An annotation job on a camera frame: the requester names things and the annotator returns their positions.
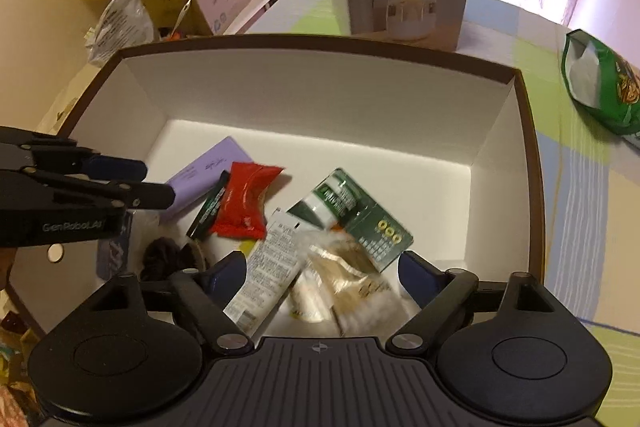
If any green snack bag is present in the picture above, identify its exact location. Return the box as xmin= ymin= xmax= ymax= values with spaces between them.
xmin=560 ymin=28 xmax=640 ymax=138

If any purple cream tube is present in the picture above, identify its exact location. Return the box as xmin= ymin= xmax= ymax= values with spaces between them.
xmin=165 ymin=136 xmax=253 ymax=225

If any red snack packet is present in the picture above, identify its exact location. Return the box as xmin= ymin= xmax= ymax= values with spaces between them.
xmin=210 ymin=161 xmax=285 ymax=240

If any dark green card package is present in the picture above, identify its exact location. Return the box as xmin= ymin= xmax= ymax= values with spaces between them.
xmin=286 ymin=167 xmax=415 ymax=273

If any clear plastic bag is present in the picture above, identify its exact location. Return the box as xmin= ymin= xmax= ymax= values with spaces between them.
xmin=84 ymin=0 xmax=156 ymax=68

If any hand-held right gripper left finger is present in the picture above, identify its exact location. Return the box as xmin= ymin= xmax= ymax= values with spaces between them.
xmin=65 ymin=251 xmax=253 ymax=356

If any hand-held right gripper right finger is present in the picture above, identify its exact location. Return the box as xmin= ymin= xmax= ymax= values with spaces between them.
xmin=387 ymin=251 xmax=576 ymax=355

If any dark green lip balm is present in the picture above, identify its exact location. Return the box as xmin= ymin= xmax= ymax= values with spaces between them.
xmin=186 ymin=171 xmax=231 ymax=240

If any cotton swab bag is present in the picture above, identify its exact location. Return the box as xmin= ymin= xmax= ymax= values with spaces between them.
xmin=289 ymin=227 xmax=418 ymax=339

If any white printed tube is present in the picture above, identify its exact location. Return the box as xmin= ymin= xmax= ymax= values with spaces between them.
xmin=222 ymin=207 xmax=307 ymax=333

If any brown hair scrunchie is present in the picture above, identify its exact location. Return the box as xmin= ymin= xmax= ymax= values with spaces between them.
xmin=140 ymin=237 xmax=206 ymax=283

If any brown storage box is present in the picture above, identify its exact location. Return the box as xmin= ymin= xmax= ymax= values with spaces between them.
xmin=4 ymin=34 xmax=547 ymax=343

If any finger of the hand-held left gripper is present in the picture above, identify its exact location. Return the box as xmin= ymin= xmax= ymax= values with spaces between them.
xmin=0 ymin=169 xmax=176 ymax=210
xmin=0 ymin=126 xmax=149 ymax=182

